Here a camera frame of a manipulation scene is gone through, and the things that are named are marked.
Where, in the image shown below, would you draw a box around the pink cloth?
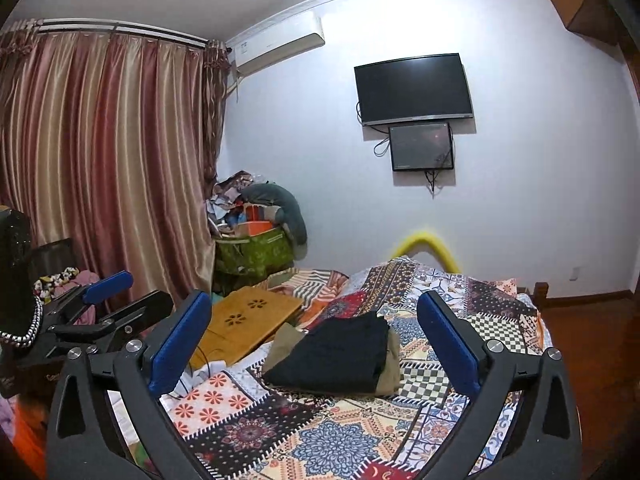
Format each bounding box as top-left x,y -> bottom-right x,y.
75,270 -> 103,326

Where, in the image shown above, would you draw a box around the green patterned storage bag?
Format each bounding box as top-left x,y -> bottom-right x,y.
214,227 -> 296,288

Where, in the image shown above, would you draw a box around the striped pink curtain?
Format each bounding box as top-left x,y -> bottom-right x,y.
0,20 -> 233,321

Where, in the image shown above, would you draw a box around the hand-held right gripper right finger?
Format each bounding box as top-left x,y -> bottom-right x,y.
416,290 -> 583,480

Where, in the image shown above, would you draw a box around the yellow hoop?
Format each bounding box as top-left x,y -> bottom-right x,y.
390,230 -> 461,273

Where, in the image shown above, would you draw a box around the patchwork printed bedsheet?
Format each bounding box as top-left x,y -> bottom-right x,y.
107,256 -> 553,480

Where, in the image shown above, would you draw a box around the large black television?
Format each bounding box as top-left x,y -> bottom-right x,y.
354,52 -> 475,127

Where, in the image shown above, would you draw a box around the yellow floral cloth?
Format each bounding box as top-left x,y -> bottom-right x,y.
34,267 -> 80,302

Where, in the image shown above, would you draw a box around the curtain rail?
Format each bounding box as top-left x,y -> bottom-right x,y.
10,17 -> 228,51

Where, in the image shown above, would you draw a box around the white air conditioner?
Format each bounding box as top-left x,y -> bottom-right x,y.
225,10 -> 326,78

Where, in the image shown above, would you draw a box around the small black monitor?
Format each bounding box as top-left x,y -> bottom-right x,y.
388,121 -> 455,172

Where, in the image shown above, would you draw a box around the orange box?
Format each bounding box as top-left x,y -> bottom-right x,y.
235,220 -> 273,238

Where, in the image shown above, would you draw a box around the black pants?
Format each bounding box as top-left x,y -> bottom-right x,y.
261,312 -> 391,395

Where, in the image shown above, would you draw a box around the striped orange blanket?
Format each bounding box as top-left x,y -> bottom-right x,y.
270,269 -> 351,331

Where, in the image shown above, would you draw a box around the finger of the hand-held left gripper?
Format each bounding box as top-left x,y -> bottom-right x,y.
47,289 -> 175,361
47,270 -> 136,331

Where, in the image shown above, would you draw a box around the wooden lap desk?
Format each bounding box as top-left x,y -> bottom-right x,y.
189,287 -> 305,368

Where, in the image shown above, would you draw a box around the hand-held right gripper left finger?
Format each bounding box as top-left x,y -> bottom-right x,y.
46,290 -> 221,480

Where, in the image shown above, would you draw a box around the khaki pants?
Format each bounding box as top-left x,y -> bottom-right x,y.
265,322 -> 402,397

